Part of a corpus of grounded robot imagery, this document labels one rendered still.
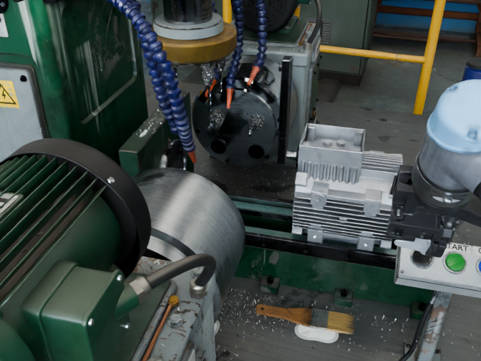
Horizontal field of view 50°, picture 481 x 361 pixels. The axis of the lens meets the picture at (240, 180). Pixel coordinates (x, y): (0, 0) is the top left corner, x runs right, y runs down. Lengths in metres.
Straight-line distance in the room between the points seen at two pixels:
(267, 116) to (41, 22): 0.58
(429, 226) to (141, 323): 0.37
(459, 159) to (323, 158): 0.49
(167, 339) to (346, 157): 0.53
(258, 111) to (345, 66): 3.08
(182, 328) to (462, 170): 0.34
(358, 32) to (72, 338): 3.91
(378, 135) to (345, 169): 0.83
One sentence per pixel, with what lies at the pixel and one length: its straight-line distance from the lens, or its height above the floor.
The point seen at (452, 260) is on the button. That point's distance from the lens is 0.89.
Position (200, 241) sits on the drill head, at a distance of 0.77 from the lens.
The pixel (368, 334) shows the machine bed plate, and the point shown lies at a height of 0.80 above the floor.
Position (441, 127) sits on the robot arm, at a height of 1.40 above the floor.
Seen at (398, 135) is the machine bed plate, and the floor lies 0.80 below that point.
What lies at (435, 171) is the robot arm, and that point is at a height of 1.34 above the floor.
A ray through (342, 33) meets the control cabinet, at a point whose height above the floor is 0.43.
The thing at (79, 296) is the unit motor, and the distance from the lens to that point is 0.45.
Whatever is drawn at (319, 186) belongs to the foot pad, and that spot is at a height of 1.08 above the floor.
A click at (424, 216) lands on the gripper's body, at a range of 0.70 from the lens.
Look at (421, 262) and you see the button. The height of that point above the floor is 1.07.
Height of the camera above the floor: 1.62
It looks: 33 degrees down
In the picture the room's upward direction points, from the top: straight up
